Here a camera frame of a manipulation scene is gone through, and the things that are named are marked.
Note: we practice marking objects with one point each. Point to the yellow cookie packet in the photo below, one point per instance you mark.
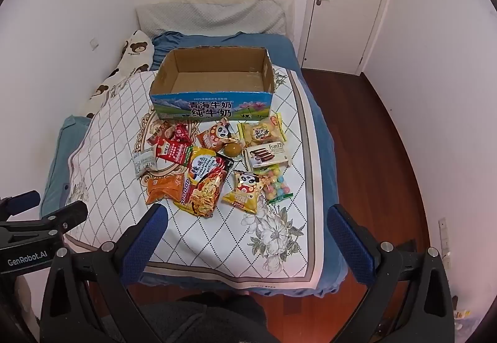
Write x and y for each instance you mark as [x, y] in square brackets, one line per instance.
[262, 132]

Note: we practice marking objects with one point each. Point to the bear print pillow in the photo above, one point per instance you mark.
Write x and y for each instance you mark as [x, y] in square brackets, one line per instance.
[134, 51]

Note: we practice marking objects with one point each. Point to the white printed cloth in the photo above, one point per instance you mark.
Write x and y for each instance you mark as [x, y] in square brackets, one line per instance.
[233, 246]

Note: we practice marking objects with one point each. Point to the brown snack packet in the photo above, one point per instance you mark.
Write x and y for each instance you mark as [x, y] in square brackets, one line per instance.
[159, 131]

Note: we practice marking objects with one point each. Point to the red and white snack packet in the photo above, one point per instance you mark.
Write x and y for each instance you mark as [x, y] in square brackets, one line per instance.
[174, 152]

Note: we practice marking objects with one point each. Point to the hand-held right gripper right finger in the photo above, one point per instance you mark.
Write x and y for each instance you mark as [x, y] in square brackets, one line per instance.
[349, 246]

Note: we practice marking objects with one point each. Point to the small red snack packet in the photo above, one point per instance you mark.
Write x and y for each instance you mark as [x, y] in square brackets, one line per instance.
[181, 135]

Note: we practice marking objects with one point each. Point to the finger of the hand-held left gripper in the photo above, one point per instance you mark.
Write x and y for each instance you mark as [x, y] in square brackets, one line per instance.
[25, 200]
[68, 215]

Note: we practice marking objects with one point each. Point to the white wall socket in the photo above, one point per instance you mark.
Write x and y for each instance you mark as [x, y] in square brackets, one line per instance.
[93, 44]

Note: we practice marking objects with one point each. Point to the printed cardboard box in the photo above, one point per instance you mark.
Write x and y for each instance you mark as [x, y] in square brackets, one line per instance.
[209, 110]

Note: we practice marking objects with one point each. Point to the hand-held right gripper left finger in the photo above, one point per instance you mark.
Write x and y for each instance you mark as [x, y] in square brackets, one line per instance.
[145, 246]

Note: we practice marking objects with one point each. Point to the chocolate wafer box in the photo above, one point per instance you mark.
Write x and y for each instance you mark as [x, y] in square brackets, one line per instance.
[268, 155]

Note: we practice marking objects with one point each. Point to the orange panda snack packet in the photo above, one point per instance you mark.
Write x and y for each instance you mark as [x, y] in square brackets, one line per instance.
[215, 135]

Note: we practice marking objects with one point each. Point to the grey pillow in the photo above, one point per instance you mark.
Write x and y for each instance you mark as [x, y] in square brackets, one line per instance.
[213, 15]

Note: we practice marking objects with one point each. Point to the yellow panda snack packet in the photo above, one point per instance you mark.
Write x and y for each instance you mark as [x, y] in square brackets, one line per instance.
[244, 193]

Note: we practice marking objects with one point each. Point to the small white snack packet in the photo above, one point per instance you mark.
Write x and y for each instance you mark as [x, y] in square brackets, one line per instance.
[144, 162]

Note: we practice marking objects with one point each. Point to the large noodle packet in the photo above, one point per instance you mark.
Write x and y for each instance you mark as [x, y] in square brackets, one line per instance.
[205, 187]

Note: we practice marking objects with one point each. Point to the cream padded headboard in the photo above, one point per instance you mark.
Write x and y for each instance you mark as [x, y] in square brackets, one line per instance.
[285, 1]

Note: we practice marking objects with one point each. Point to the blue bed sheet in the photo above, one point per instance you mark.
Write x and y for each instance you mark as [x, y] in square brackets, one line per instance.
[322, 156]

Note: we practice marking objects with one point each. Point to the plain orange snack packet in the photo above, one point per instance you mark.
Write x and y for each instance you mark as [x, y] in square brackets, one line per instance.
[163, 187]

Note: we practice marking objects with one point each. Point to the packed braised egg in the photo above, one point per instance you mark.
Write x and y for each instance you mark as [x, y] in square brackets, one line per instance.
[233, 150]

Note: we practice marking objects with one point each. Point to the white door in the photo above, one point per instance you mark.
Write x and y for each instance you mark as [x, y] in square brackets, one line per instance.
[345, 36]

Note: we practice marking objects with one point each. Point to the white power strip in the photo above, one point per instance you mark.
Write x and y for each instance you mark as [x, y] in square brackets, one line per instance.
[444, 230]

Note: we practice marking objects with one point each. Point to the colourful candy bag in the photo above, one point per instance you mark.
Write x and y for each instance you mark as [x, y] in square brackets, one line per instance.
[277, 185]

